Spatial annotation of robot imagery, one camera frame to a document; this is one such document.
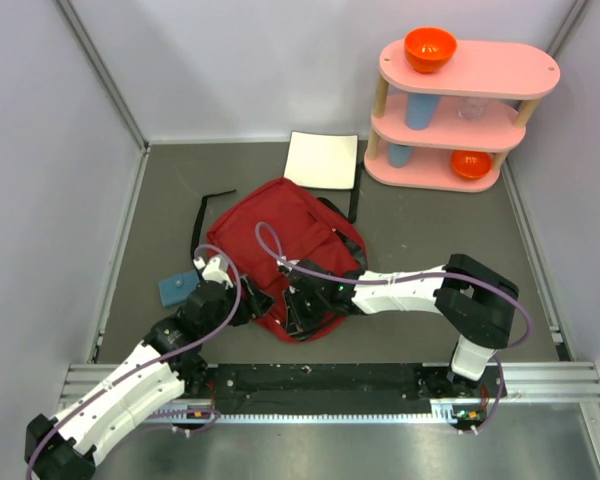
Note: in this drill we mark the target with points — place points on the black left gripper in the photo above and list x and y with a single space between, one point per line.
256 303

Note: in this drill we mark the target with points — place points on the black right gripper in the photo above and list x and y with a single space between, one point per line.
298 323

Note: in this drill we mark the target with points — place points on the blue snap wallet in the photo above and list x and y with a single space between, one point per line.
174 290

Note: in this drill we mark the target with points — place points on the red student backpack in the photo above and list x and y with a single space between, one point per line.
281 218

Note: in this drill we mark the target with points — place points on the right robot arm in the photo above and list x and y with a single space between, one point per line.
478 302

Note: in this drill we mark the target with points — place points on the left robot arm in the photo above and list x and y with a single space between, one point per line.
163 366

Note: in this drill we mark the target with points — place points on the blue cup bottom shelf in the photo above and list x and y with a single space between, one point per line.
398 155

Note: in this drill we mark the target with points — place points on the blue cup shelf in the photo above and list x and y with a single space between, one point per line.
398 155
420 109

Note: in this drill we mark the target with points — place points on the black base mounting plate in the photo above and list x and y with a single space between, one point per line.
315 389

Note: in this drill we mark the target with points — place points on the orange bowl bottom shelf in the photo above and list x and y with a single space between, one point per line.
471 165

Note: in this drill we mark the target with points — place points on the orange bowl shelf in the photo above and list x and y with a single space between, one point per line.
429 49
471 165

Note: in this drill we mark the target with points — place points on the pink three-tier shelf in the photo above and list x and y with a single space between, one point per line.
452 129

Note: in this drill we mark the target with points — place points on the blue cup middle shelf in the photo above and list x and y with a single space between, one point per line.
420 109

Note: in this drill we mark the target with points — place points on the clear glass cup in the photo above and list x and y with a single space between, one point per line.
472 108

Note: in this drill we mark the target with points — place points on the orange bowl top shelf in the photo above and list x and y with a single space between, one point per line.
429 49

